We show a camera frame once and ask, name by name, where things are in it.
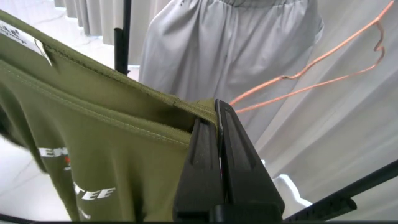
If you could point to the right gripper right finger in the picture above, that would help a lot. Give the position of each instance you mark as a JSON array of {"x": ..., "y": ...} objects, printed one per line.
[{"x": 252, "y": 186}]

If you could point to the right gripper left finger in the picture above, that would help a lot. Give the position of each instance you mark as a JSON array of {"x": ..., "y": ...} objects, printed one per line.
[{"x": 199, "y": 186}]

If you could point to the green garment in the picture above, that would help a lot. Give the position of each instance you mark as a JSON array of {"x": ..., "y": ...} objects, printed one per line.
[{"x": 93, "y": 140}]

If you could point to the pink clothes hanger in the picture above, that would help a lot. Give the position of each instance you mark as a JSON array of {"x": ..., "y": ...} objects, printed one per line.
[{"x": 311, "y": 64}]

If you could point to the pale grey shorts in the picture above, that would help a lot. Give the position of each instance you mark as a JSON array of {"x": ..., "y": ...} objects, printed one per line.
[{"x": 217, "y": 46}]

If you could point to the black clothes rack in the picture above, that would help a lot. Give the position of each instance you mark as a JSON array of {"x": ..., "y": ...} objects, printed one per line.
[{"x": 122, "y": 46}]

